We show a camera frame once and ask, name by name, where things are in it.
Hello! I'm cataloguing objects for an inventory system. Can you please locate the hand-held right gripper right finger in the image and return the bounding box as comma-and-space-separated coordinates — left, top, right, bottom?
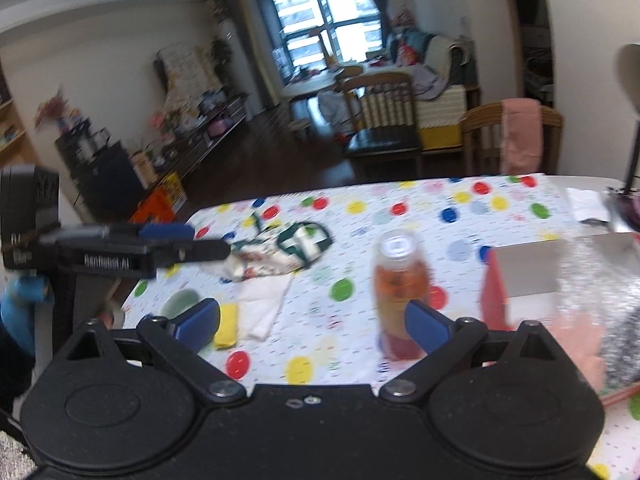
379, 299, 571, 403

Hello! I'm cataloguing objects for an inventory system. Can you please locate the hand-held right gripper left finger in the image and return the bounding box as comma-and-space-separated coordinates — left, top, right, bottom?
65, 297, 247, 403

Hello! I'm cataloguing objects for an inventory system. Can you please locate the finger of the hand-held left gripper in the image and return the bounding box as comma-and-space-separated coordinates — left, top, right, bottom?
102, 223, 196, 243
154, 239, 232, 267

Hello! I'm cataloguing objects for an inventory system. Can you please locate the floral cloth with green trim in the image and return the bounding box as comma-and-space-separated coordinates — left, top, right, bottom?
220, 220, 335, 283

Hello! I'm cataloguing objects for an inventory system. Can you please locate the white red-edged cardboard box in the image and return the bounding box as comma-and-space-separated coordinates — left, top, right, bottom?
481, 232, 640, 411

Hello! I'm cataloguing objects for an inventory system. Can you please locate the pink soft cloth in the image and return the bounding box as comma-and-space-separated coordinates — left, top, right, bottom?
547, 310, 608, 403

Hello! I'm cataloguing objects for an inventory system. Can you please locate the clear bubble wrap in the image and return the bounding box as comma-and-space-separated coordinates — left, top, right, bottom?
557, 237, 640, 396

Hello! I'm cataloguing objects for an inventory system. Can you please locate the person's left hand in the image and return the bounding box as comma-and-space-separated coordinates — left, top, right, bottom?
0, 279, 53, 348

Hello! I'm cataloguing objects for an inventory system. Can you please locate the yellow sponge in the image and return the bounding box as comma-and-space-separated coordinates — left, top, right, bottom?
214, 304, 241, 350

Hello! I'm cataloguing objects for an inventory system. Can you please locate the orange box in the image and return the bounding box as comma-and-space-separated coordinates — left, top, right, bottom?
131, 172, 188, 223

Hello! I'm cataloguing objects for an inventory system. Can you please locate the bottle of orange drink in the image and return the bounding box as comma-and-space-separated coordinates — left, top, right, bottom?
372, 230, 433, 361

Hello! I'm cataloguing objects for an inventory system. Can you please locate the white folded cloth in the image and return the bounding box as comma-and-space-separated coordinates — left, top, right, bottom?
237, 275, 296, 343

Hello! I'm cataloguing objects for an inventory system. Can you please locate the wooden bookshelf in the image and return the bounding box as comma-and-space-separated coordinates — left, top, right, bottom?
0, 60, 38, 166

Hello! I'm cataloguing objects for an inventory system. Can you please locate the black cabinet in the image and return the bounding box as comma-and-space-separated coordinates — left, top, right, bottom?
54, 120, 151, 221

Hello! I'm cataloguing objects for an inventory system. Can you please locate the low media cabinet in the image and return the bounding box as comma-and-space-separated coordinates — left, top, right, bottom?
150, 95, 251, 181

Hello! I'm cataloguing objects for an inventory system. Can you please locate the dried flower bouquet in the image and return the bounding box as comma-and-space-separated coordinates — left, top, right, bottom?
34, 87, 76, 133

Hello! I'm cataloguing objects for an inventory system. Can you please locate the balloon print tablecloth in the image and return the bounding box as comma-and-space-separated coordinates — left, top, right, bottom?
120, 174, 640, 480

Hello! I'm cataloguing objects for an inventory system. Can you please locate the floral patterned cover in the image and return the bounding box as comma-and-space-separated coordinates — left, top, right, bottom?
155, 42, 226, 111

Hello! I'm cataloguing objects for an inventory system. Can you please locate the tall green plant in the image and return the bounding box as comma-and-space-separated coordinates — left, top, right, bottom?
207, 0, 236, 81

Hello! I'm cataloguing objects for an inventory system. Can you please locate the dark slatted wooden chair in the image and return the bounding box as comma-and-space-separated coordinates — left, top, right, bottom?
334, 72, 425, 176

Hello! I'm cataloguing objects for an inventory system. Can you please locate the round dining table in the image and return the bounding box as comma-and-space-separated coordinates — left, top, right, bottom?
280, 67, 371, 111

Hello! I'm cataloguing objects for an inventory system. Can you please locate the white tissue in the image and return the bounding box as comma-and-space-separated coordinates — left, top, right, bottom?
565, 187, 613, 223

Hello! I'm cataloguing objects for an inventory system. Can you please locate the pink towel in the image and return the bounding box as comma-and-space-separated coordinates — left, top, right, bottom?
500, 98, 545, 176

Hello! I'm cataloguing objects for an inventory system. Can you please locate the sofa with clothes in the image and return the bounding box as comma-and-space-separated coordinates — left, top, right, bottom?
385, 30, 483, 151

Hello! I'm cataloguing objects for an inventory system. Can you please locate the window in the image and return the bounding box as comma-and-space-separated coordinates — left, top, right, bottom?
255, 0, 386, 88

